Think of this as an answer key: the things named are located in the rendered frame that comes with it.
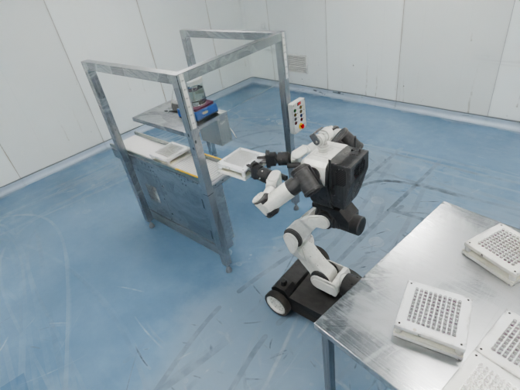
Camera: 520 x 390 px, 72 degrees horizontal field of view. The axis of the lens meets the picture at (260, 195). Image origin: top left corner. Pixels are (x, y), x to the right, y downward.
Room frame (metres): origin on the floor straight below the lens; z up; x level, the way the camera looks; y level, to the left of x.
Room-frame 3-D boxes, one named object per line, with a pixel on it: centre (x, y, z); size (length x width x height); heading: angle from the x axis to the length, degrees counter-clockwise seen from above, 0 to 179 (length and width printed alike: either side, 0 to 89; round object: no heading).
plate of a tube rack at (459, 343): (0.84, -0.60, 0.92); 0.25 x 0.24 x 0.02; 144
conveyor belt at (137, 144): (2.78, 0.74, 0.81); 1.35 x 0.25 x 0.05; 45
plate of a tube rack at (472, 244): (1.10, -1.06, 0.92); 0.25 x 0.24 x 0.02; 111
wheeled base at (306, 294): (1.68, -0.36, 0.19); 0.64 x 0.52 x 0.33; 46
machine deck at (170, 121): (2.50, 0.48, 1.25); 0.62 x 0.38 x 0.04; 45
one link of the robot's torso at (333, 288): (1.66, -0.38, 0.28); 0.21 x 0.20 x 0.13; 46
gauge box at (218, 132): (2.45, 0.25, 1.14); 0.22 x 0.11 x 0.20; 45
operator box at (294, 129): (2.82, -0.41, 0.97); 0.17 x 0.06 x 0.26; 135
